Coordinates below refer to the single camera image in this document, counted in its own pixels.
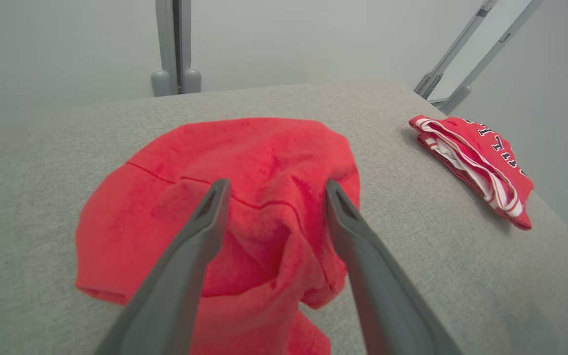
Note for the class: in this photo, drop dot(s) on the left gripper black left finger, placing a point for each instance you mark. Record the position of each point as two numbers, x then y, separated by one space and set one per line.
165 305

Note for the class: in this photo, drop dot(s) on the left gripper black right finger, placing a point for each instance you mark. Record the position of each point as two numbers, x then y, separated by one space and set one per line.
382 305

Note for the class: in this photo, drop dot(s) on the red basketball shorts white trim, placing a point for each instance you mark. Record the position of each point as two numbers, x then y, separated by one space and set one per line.
264 158

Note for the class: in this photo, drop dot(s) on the red basketball jersey white sleeves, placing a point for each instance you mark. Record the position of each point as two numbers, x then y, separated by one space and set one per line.
481 148

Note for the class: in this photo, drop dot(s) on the grey fabric upholstered platform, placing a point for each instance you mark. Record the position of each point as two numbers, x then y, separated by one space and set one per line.
42 172

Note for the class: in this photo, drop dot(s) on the grey metal diagonal strut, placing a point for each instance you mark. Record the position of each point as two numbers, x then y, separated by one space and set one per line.
454 47
491 52

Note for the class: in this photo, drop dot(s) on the grey cylindrical post foot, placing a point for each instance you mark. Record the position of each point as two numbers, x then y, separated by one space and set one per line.
193 81
160 84

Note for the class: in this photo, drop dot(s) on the grey partition post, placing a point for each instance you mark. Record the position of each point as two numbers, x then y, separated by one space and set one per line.
173 34

